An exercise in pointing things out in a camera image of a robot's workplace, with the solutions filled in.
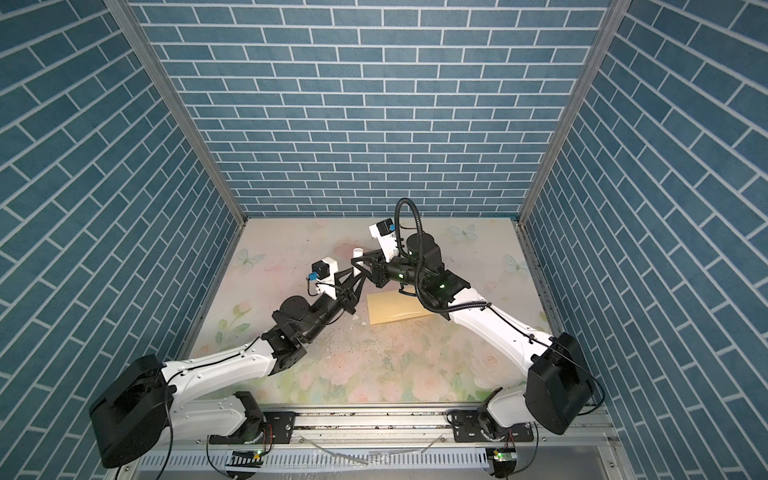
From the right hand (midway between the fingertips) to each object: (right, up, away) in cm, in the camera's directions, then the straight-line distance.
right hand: (352, 257), depth 71 cm
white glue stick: (+1, +1, -1) cm, 2 cm away
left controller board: (-26, -49, +1) cm, 56 cm away
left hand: (+3, -4, +1) cm, 5 cm away
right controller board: (+38, -49, +2) cm, 62 cm away
